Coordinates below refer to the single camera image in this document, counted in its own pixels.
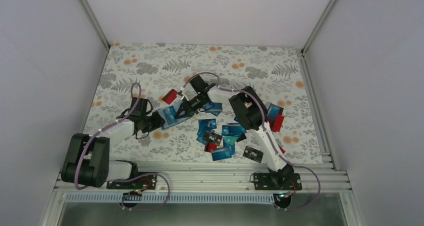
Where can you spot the red card far right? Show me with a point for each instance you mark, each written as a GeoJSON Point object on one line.
{"type": "Point", "coordinates": [276, 123]}

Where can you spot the aluminium frame post right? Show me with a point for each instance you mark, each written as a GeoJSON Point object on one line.
{"type": "Point", "coordinates": [329, 7]}

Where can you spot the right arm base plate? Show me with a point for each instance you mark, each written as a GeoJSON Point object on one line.
{"type": "Point", "coordinates": [266, 181]}

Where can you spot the aluminium rail base front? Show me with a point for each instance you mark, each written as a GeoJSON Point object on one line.
{"type": "Point", "coordinates": [235, 177]}

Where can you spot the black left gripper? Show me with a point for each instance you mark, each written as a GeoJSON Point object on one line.
{"type": "Point", "coordinates": [157, 124]}

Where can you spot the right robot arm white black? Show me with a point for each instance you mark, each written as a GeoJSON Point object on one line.
{"type": "Point", "coordinates": [250, 111]}

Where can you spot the blue card middle right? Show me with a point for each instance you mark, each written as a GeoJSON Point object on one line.
{"type": "Point", "coordinates": [233, 129]}

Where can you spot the red card black stripe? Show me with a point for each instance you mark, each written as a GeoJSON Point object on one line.
{"type": "Point", "coordinates": [282, 150]}

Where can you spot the teal card centre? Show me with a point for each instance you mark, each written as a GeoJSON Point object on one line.
{"type": "Point", "coordinates": [229, 141]}

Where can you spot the red card upper left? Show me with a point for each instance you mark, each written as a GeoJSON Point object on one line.
{"type": "Point", "coordinates": [170, 96]}

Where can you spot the teal leather card holder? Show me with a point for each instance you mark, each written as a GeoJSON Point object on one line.
{"type": "Point", "coordinates": [175, 114]}

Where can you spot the blue card far right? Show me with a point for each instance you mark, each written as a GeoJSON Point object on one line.
{"type": "Point", "coordinates": [274, 111]}

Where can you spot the floral patterned table mat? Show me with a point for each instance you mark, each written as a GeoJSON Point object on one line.
{"type": "Point", "coordinates": [274, 73]}

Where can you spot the black visa card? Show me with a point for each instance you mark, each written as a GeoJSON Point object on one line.
{"type": "Point", "coordinates": [253, 154]}
{"type": "Point", "coordinates": [212, 138]}

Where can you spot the grey cable duct front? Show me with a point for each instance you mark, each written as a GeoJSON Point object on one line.
{"type": "Point", "coordinates": [156, 197]}

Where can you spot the aluminium frame post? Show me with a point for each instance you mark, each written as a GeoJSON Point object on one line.
{"type": "Point", "coordinates": [329, 7]}
{"type": "Point", "coordinates": [96, 25]}

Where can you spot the aluminium frame post left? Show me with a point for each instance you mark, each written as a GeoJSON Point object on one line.
{"type": "Point", "coordinates": [96, 25]}

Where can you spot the black visa card centre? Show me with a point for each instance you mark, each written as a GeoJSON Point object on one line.
{"type": "Point", "coordinates": [212, 138]}

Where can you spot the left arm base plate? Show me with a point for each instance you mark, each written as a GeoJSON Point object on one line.
{"type": "Point", "coordinates": [146, 182]}

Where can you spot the blue card stack upper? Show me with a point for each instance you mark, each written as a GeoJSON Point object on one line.
{"type": "Point", "coordinates": [213, 108]}

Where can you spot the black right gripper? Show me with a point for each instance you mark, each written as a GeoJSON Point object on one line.
{"type": "Point", "coordinates": [187, 108]}

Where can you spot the black visa card right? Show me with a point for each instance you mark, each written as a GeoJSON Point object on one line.
{"type": "Point", "coordinates": [253, 154]}

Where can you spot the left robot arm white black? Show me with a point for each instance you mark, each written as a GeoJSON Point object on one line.
{"type": "Point", "coordinates": [87, 161]}

